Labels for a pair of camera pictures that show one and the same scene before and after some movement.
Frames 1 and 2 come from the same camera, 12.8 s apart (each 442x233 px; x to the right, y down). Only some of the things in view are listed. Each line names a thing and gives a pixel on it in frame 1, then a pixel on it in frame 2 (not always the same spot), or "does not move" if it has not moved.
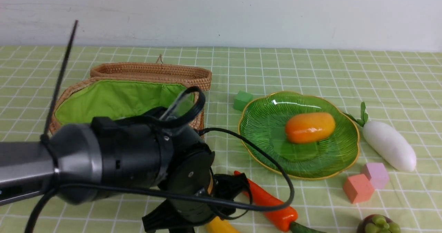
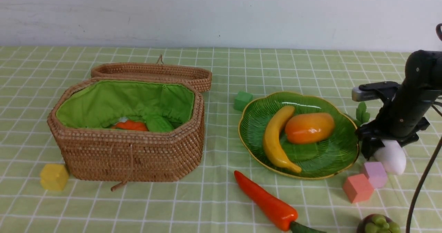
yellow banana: [218, 225] -> [271, 141]
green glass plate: [263, 122] does not move
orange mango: [309, 127] does not move
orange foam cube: [358, 188] does not move
